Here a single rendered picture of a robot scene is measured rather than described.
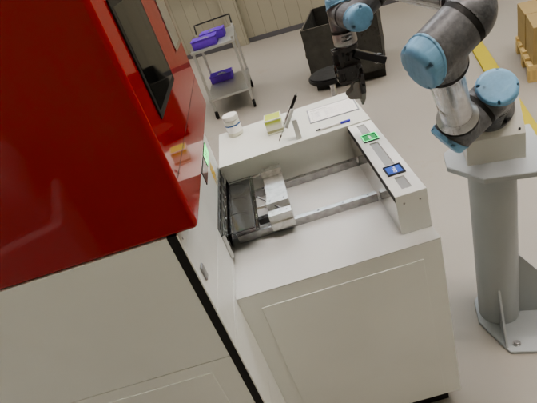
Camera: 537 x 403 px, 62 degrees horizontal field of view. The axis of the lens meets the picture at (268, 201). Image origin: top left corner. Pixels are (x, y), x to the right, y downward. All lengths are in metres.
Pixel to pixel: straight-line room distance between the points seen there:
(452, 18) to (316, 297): 0.83
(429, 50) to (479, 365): 1.40
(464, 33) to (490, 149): 0.67
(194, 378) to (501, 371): 1.26
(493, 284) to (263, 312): 1.01
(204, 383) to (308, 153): 0.96
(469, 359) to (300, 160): 1.07
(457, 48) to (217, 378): 1.00
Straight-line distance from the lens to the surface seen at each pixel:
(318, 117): 1.94
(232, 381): 1.32
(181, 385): 1.32
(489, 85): 1.46
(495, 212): 1.80
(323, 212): 1.55
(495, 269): 1.99
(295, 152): 1.80
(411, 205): 1.37
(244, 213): 1.58
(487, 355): 2.14
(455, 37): 1.07
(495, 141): 1.66
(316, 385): 1.71
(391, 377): 1.77
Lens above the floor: 1.71
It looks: 31 degrees down
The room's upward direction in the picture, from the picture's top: 20 degrees counter-clockwise
